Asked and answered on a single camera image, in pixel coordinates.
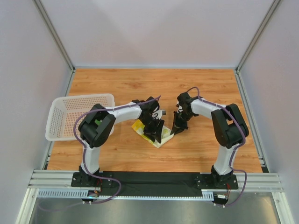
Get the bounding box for lime yellow towel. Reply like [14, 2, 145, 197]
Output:
[131, 120, 174, 148]

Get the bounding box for green dinosaur pattern towel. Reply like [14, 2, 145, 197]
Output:
[94, 119, 102, 126]

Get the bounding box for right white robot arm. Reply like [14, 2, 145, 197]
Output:
[171, 92, 249, 189]

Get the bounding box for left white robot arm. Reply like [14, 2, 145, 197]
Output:
[71, 97, 164, 187]

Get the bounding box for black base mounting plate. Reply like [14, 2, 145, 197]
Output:
[71, 171, 238, 197]

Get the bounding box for white perforated plastic basket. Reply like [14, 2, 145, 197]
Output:
[45, 93, 115, 141]

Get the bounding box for white slotted cable duct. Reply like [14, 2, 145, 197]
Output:
[37, 189, 214, 200]

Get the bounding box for aluminium front rail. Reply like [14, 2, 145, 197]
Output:
[28, 170, 284, 192]

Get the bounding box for right aluminium frame post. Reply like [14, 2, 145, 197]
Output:
[235, 0, 282, 73]

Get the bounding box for aluminium frame post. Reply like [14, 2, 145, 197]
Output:
[235, 0, 282, 73]
[33, 0, 75, 72]

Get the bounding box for left aluminium frame post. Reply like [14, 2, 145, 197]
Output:
[33, 0, 75, 72]

